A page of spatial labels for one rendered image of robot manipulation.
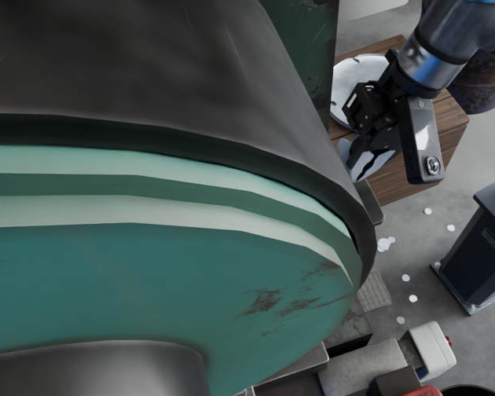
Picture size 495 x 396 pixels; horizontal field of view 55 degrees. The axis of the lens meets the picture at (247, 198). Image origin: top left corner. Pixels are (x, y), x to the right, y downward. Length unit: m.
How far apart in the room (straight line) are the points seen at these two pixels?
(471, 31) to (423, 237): 1.11
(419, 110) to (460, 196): 1.10
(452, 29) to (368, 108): 0.15
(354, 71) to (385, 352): 0.91
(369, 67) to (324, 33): 1.31
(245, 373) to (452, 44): 0.51
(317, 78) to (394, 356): 0.65
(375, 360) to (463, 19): 0.51
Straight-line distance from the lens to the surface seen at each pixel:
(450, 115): 1.47
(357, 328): 0.83
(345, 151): 0.75
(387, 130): 0.68
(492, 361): 1.57
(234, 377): 0.16
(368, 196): 0.77
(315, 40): 0.22
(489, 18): 0.60
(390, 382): 0.76
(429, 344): 0.87
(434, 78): 0.63
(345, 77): 1.49
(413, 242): 1.63
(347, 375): 0.82
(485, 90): 1.87
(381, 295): 1.37
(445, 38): 0.61
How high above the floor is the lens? 1.45
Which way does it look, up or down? 60 degrees down
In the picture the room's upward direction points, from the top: 11 degrees counter-clockwise
